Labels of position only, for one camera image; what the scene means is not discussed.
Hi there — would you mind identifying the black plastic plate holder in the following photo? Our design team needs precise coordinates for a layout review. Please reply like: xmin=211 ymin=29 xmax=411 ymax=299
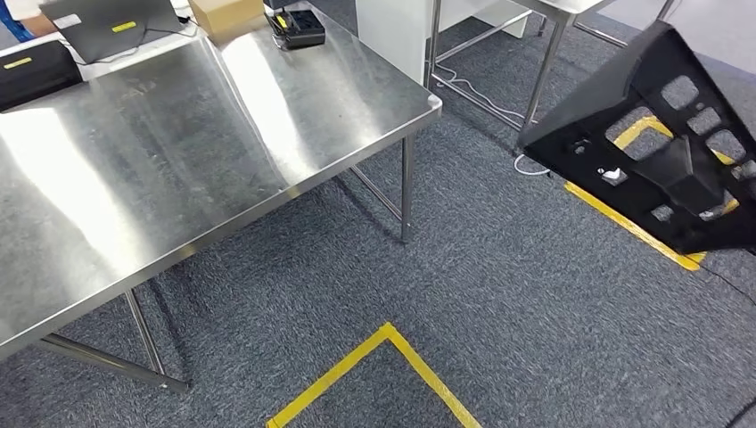
xmin=516 ymin=21 xmax=756 ymax=255

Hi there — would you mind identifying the stainless steel workbench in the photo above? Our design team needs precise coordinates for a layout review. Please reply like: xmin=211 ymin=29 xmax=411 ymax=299
xmin=0 ymin=3 xmax=444 ymax=394

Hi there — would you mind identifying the yellow floor tape square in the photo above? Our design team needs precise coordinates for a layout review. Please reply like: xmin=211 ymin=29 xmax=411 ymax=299
xmin=266 ymin=321 xmax=482 ymax=428
xmin=563 ymin=115 xmax=741 ymax=273

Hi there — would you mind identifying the white panel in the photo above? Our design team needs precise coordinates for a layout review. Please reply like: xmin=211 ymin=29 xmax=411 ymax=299
xmin=354 ymin=0 xmax=533 ymax=84

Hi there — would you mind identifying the cardboard box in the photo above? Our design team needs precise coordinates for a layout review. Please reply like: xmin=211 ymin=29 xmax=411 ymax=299
xmin=187 ymin=0 xmax=267 ymax=37

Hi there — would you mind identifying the grey laptop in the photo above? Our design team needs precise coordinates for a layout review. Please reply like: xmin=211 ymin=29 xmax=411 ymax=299
xmin=37 ymin=0 xmax=185 ymax=65

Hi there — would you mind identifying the black case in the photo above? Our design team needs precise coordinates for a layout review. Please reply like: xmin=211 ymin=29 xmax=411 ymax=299
xmin=0 ymin=39 xmax=84 ymax=112

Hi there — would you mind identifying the person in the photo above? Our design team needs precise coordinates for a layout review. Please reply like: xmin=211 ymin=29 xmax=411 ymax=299
xmin=0 ymin=0 xmax=61 ymax=43

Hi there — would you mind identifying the white power cable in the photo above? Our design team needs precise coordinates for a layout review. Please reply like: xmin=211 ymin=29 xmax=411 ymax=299
xmin=433 ymin=62 xmax=554 ymax=178

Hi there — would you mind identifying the steel frame table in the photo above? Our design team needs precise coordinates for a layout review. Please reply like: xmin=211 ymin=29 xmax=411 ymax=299
xmin=422 ymin=0 xmax=678 ymax=134

